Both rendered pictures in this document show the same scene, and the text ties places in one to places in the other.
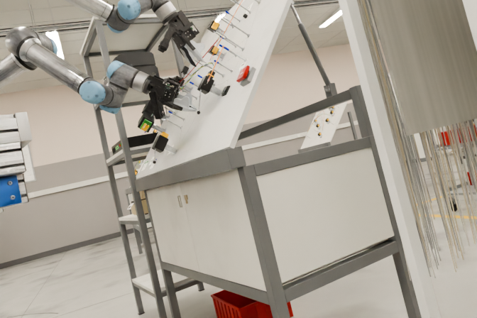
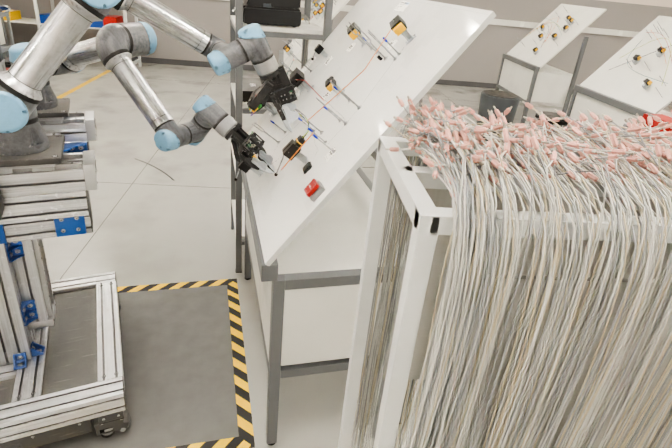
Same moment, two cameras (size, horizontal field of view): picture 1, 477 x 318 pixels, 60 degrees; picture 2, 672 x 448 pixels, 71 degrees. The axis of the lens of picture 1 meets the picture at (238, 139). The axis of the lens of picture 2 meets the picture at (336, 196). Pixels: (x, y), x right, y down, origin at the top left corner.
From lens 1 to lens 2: 1.03 m
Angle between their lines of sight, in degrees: 31
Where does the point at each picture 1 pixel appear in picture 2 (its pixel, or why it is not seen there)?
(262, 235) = (274, 333)
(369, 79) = (357, 339)
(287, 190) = (313, 304)
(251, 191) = (275, 301)
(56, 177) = not seen: outside the picture
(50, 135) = not seen: outside the picture
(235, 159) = (267, 274)
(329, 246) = (338, 348)
